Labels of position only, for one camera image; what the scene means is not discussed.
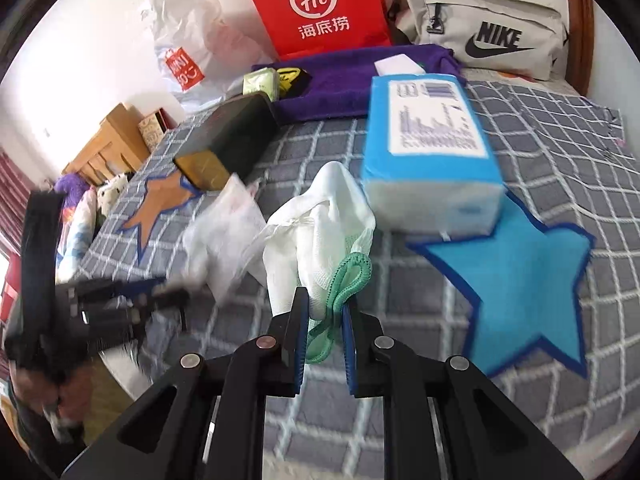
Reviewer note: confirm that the white plastic shopping bag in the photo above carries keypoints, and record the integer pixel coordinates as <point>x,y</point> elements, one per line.
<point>195,35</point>

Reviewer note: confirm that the patterned book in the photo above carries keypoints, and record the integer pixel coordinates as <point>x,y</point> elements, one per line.
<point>152,127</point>

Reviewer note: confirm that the red striped curtain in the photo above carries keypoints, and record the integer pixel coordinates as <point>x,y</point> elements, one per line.
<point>10,180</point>

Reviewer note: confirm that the white glove green cuff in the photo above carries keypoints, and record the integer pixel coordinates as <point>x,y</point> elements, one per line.
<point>320,240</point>

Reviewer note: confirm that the panda print pillow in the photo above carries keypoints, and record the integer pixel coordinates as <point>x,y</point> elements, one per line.
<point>112,190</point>

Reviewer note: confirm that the wooden door frame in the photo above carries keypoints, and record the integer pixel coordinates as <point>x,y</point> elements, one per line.
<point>580,25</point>

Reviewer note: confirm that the green tissue pack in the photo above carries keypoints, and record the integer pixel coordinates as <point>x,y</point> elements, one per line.
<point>260,82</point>

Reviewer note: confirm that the colourful pastel quilt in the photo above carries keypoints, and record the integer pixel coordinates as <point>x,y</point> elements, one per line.
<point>75,240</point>

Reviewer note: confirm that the person's left hand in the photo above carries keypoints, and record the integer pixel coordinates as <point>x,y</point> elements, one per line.
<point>70,390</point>

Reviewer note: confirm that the purple towel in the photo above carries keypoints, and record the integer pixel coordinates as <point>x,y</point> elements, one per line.
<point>350,85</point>

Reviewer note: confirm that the red paper bag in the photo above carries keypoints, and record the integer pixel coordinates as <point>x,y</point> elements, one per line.
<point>320,5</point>

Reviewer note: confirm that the black rectangular box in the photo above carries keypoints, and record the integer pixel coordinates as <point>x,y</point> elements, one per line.
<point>225,140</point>

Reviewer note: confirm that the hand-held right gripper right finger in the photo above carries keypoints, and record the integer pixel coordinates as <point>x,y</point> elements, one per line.
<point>348,345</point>

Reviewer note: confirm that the white eraser block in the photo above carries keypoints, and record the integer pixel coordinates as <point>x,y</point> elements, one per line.
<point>395,65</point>

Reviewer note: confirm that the grey checkered star blanket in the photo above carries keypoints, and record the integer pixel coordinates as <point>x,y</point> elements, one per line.
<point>525,160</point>

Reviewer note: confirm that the blue tissue pack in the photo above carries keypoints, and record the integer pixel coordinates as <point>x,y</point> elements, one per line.
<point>430,145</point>

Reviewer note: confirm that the small yellow bag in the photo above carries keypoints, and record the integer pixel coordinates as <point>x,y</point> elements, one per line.
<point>292,77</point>

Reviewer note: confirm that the wooden headboard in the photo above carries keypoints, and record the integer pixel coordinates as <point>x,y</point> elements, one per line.
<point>100,155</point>

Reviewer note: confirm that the purple plush toy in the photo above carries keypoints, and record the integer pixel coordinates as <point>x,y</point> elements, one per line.
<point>70,187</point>

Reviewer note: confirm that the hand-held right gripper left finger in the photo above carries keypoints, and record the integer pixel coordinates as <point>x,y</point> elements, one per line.
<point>299,340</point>

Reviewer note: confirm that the grey sling bag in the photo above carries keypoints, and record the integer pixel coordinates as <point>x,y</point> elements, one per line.
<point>480,30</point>

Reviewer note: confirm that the clear plastic bag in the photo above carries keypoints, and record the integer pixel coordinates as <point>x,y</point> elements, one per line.
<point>225,240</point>

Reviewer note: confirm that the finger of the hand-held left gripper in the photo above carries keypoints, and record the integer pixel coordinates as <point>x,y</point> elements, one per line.
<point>130,286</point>
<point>165,302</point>

